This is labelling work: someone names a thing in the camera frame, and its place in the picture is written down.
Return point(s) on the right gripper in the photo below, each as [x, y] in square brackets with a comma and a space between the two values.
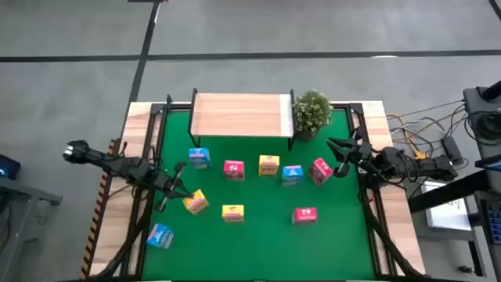
[362, 156]

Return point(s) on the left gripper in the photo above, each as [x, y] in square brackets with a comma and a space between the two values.
[163, 183]

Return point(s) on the yellow Pops cereal box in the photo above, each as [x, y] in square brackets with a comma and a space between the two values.
[196, 203]
[233, 213]
[269, 164]

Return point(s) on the red Froot Loops box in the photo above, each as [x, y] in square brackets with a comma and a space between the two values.
[234, 169]
[305, 215]
[320, 170]

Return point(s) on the blue Rice Krispies box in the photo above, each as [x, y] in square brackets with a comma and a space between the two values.
[292, 173]
[199, 156]
[160, 236]

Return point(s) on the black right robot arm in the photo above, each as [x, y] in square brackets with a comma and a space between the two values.
[415, 164]

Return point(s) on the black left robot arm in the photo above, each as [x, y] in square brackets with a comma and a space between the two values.
[121, 166]

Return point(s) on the artificial plant in striped pot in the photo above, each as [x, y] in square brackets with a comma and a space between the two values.
[312, 111]

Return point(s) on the black power brick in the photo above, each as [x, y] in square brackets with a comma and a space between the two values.
[452, 150]

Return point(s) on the black stand beam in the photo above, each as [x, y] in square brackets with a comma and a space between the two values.
[446, 194]

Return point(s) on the green table mat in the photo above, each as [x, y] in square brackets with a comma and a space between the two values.
[266, 243]

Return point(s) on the white paper sheet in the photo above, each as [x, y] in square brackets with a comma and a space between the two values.
[446, 215]

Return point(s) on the grey work desk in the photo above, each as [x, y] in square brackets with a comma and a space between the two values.
[450, 236]

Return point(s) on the grey side table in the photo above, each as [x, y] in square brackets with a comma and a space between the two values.
[23, 192]

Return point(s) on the keyboard with blue keys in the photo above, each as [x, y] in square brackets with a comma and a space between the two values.
[495, 221]

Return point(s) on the black device with blue light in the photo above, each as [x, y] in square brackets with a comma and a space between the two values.
[8, 166]

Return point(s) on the small black floor object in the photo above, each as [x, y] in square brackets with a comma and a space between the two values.
[466, 269]

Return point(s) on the black metal table frame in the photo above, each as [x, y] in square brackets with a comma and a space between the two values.
[157, 107]

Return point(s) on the wooden shelf with black frame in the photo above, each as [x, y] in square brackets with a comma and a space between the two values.
[240, 115]

